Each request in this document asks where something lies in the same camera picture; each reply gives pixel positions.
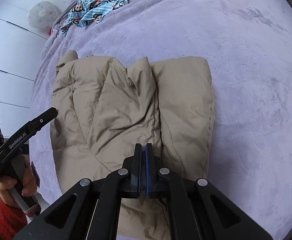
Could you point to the white wardrobe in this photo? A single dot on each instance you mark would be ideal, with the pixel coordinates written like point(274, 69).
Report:
point(20, 55)

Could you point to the blue monkey print garment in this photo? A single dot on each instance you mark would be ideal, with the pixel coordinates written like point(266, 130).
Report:
point(86, 12)

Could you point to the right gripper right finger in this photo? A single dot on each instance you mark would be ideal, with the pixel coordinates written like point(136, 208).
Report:
point(197, 209)

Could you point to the lavender plush bedspread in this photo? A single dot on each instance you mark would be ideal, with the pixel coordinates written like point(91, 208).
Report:
point(248, 46)

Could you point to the white covered fan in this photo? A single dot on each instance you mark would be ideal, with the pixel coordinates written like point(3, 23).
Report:
point(43, 15)

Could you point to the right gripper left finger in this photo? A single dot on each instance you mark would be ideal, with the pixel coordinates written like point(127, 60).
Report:
point(90, 209)

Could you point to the beige puffer jacket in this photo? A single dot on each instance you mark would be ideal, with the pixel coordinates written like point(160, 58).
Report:
point(105, 108)

